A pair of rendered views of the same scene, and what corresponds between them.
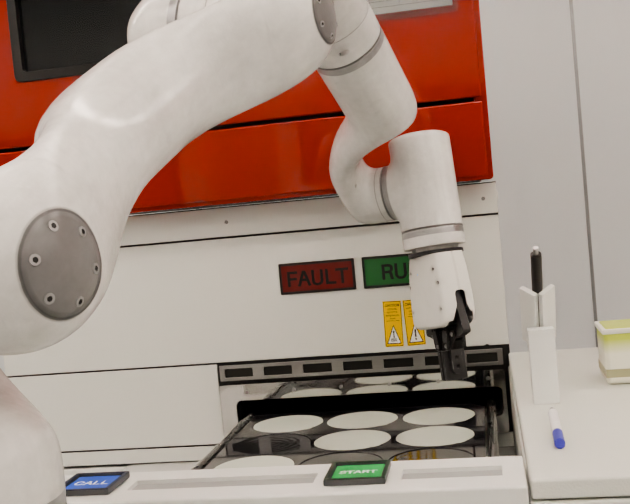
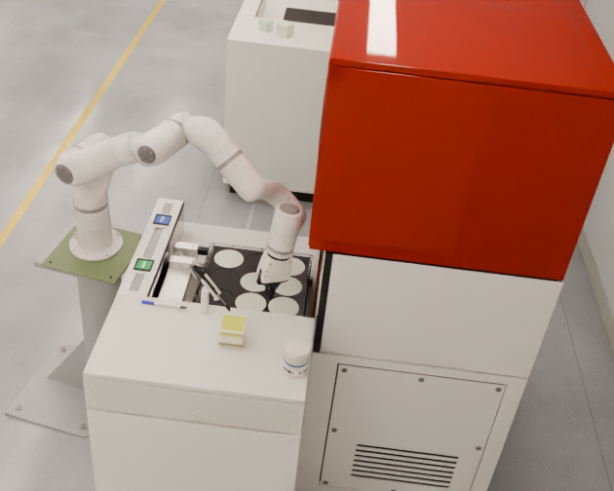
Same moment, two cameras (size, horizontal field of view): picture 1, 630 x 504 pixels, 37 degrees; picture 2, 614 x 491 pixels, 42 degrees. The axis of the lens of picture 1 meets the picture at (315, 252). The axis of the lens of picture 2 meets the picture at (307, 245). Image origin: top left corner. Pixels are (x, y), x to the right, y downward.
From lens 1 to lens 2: 271 cm
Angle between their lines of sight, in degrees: 81
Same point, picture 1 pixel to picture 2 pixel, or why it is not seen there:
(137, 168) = (104, 164)
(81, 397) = not seen: hidden behind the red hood
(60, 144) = (78, 152)
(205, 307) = not seen: hidden behind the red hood
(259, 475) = (155, 248)
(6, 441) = (76, 194)
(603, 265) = not seen: outside the picture
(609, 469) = (117, 307)
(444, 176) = (274, 229)
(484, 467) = (139, 288)
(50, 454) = (84, 202)
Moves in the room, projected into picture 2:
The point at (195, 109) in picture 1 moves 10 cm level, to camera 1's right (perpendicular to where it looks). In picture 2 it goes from (125, 158) to (122, 174)
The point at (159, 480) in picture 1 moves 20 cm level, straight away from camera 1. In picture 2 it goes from (162, 231) to (219, 226)
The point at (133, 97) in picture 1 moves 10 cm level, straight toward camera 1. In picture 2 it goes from (109, 148) to (76, 150)
